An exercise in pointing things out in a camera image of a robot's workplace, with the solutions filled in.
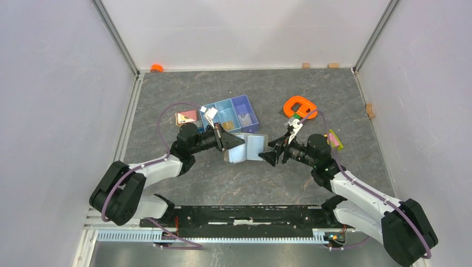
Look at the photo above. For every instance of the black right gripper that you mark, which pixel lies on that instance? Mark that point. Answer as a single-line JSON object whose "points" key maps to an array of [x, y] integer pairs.
{"points": [[279, 143]]}

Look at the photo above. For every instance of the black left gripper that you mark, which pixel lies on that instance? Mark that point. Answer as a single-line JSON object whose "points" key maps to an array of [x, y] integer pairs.
{"points": [[225, 140]]}

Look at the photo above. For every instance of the gold card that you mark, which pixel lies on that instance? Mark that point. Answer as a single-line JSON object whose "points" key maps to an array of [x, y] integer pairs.
{"points": [[228, 126]]}

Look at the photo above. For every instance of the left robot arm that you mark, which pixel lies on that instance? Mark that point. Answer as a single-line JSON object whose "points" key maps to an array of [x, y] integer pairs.
{"points": [[118, 196]]}

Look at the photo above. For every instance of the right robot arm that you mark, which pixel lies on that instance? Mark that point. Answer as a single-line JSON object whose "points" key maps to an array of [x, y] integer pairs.
{"points": [[402, 227]]}

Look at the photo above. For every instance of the pink card box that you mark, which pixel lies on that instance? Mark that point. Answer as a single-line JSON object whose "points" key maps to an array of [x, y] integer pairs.
{"points": [[185, 117]]}

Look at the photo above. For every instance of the light blue middle drawer box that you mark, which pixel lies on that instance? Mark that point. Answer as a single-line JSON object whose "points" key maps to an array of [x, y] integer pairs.
{"points": [[226, 112]]}

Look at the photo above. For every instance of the light blue drawer box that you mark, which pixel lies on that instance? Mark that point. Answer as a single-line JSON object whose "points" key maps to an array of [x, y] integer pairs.
{"points": [[226, 112], [216, 118]]}

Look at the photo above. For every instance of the purple plastic drawer box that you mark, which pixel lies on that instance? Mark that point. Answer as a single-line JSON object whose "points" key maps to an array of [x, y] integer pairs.
{"points": [[242, 105]]}

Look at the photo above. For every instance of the light blue left drawer box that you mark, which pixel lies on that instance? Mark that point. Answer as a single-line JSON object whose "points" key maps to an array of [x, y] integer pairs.
{"points": [[216, 118]]}

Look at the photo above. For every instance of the colourful building block stack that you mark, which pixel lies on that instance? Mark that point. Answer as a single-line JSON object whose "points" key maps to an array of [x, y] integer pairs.
{"points": [[333, 140]]}

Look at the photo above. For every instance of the wooden arch piece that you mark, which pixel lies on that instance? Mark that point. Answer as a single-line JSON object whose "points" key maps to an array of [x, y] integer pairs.
{"points": [[369, 110]]}

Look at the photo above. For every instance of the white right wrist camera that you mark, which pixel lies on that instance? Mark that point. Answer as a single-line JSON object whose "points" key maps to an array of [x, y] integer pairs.
{"points": [[293, 125]]}

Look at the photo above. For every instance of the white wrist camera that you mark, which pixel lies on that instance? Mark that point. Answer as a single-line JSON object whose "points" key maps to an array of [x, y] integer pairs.
{"points": [[208, 115], [293, 125]]}

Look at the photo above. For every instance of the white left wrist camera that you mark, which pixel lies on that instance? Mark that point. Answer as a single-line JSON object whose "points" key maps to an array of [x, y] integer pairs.
{"points": [[208, 115]]}

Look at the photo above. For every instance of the orange plastic ring toy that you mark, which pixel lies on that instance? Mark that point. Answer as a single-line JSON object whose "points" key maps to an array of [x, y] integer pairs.
{"points": [[301, 106]]}

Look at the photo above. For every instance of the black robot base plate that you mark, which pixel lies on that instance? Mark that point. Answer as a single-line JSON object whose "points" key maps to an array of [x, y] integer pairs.
{"points": [[249, 221]]}

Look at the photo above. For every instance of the orange cap at wall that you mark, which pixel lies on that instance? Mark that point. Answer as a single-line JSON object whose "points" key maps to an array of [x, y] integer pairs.
{"points": [[156, 68]]}

